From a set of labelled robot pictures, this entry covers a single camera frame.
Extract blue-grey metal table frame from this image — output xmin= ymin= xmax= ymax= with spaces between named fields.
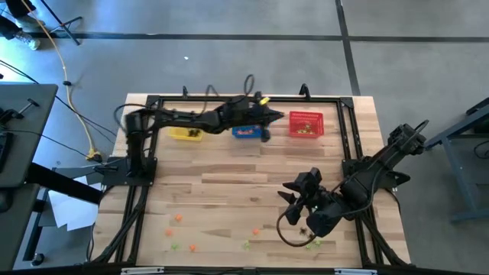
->
xmin=424 ymin=97 xmax=489 ymax=223

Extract yellow floor cable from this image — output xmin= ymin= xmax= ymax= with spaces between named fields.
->
xmin=21 ymin=0 xmax=102 ymax=162

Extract blue plastic mesh basket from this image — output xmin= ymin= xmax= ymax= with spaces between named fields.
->
xmin=232 ymin=124 xmax=265 ymax=140

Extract white paper sheets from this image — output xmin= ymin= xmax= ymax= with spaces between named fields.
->
xmin=47 ymin=174 xmax=102 ymax=232

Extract black tripod stand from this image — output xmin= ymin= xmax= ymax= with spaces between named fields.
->
xmin=37 ymin=0 xmax=84 ymax=47

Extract black floor cable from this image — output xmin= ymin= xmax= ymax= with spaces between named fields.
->
xmin=0 ymin=59 xmax=118 ymax=148

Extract person's leg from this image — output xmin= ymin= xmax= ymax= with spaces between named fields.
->
xmin=0 ymin=0 xmax=37 ymax=34

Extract black desk device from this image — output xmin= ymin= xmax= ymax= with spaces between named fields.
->
xmin=0 ymin=107 xmax=20 ymax=125

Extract yellow plastic mesh basket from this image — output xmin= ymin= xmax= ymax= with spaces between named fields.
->
xmin=169 ymin=126 xmax=204 ymax=142

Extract grey side table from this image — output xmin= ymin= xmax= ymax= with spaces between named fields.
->
xmin=0 ymin=82 xmax=59 ymax=189

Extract grey desk surface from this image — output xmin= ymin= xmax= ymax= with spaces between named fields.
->
xmin=0 ymin=183 xmax=41 ymax=270

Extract person's shoe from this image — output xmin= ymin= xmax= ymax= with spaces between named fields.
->
xmin=17 ymin=30 xmax=41 ymax=51

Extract black diagonal stand beam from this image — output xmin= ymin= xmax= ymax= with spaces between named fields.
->
xmin=26 ymin=163 xmax=105 ymax=206

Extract silver edge bracket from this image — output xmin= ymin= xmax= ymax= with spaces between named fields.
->
xmin=334 ymin=268 xmax=378 ymax=275
xmin=120 ymin=266 xmax=165 ymax=275

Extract red plastic mesh basket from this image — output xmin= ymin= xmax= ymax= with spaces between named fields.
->
xmin=288 ymin=110 xmax=325 ymax=139

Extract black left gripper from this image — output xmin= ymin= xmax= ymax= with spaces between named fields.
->
xmin=225 ymin=91 xmax=286 ymax=143

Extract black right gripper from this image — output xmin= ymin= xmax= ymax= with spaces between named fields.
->
xmin=277 ymin=182 xmax=325 ymax=226

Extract black clamp handle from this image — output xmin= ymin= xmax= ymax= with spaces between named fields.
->
xmin=15 ymin=97 xmax=40 ymax=115

